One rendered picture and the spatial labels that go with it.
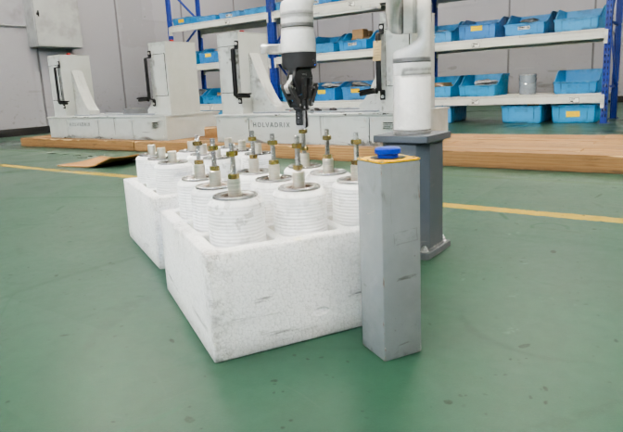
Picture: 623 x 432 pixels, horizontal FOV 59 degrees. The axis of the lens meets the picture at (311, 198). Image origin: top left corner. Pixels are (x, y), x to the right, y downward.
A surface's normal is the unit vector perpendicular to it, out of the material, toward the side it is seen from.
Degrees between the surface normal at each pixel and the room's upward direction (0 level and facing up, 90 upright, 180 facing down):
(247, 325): 90
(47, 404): 0
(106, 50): 90
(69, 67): 90
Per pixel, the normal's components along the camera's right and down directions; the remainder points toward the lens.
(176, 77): 0.81, 0.07
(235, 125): -0.59, 0.18
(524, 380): -0.04, -0.98
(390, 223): 0.43, 0.16
